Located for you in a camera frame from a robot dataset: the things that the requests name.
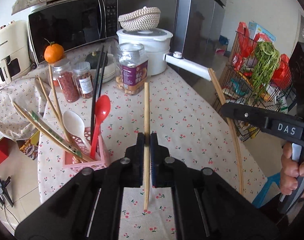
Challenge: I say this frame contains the pink plastic utensil basket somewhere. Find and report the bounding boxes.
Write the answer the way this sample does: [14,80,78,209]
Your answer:
[62,126,111,173]

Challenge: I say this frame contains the red plastic spoon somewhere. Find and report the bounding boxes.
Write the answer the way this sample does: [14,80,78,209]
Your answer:
[90,94,111,159]

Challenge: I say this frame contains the white plastic spoon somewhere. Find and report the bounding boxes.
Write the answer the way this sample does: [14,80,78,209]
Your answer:
[62,110,91,151]

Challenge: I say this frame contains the short wooden chopstick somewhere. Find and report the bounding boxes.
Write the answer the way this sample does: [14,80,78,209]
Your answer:
[143,82,150,210]

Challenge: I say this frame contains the black chopstick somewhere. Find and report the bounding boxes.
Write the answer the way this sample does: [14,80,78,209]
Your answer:
[96,51,108,100]
[90,46,105,142]

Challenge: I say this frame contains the brown wooden chopstick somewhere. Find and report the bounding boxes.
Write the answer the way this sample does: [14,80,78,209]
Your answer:
[49,64,72,143]

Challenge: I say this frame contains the person's right hand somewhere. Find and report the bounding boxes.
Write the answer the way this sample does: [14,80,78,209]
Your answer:
[280,142,304,195]

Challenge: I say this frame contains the cherry print tablecloth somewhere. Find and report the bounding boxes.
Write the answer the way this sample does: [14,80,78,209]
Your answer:
[0,43,267,240]

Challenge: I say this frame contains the red plastic bag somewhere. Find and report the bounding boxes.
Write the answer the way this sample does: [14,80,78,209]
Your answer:
[231,22,291,92]

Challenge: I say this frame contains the blue plastic stool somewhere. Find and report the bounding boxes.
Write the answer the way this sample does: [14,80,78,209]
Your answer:
[252,173,281,208]

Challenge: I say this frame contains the green leafy vegetables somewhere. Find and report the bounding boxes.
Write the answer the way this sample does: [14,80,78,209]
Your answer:
[250,41,280,101]

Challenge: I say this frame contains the white bowl with green knob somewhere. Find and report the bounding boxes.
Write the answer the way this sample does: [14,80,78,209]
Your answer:
[90,54,116,83]

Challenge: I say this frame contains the purple label nut jar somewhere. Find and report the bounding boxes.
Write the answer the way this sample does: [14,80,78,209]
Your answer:
[115,43,148,95]

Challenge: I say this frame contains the colourful cardboard box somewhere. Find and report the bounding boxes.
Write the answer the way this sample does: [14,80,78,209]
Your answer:
[17,131,40,160]

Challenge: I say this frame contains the dried fruit jar white label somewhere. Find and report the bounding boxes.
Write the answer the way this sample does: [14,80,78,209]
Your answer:
[73,61,93,99]

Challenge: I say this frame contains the dark green squash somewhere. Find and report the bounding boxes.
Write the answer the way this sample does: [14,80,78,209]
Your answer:
[85,50,109,69]

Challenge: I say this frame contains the red goji berry jar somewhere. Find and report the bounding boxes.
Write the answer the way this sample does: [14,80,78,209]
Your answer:
[52,58,79,103]

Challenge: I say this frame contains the white electric pot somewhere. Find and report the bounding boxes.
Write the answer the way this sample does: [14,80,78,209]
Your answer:
[116,28,219,81]

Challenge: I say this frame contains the orange tangerine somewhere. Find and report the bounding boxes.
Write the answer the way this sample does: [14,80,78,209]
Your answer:
[44,40,64,63]

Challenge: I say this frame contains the grey refrigerator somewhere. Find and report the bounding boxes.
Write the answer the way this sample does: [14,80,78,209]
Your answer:
[118,0,229,86]

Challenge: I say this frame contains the black microwave oven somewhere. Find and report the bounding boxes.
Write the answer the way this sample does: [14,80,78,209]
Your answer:
[28,0,118,63]

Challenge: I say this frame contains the cream air fryer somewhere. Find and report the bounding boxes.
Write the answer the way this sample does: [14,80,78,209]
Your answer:
[0,20,31,85]

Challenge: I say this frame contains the black wire rack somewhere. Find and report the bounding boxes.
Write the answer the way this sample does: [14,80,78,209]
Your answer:
[212,31,301,143]

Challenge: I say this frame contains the woven rope basket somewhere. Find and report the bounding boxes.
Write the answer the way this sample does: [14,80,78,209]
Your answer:
[118,7,161,31]

